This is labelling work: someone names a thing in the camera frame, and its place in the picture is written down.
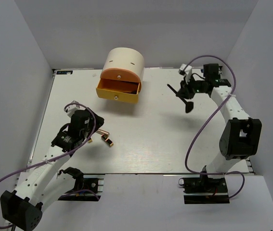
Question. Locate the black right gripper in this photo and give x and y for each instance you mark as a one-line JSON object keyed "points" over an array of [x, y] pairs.
{"points": [[184, 90]]}

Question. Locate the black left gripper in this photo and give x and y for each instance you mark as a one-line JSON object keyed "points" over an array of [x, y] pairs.
{"points": [[99, 121]]}

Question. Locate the rose gold lipstick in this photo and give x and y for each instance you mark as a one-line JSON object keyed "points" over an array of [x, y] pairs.
{"points": [[102, 132]]}

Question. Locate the black fan brush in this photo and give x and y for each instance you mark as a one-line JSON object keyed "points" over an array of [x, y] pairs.
{"points": [[188, 105]]}

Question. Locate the cream round drawer organizer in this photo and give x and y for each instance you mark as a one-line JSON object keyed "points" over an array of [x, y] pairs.
{"points": [[122, 72]]}

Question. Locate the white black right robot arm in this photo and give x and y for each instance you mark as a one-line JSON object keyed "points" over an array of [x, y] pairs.
{"points": [[241, 135]]}

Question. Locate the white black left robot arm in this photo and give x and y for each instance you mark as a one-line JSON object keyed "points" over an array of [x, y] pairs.
{"points": [[24, 206]]}

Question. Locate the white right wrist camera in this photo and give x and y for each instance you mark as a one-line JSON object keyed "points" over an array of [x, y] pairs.
{"points": [[186, 71]]}

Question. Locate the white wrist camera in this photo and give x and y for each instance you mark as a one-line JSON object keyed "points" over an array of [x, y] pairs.
{"points": [[71, 108], [186, 71]]}

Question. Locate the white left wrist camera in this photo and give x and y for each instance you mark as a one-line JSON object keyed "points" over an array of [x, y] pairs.
{"points": [[71, 108]]}

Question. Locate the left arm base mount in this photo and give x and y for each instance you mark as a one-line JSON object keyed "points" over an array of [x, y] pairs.
{"points": [[86, 187]]}

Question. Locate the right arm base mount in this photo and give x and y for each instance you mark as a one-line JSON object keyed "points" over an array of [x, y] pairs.
{"points": [[203, 190]]}

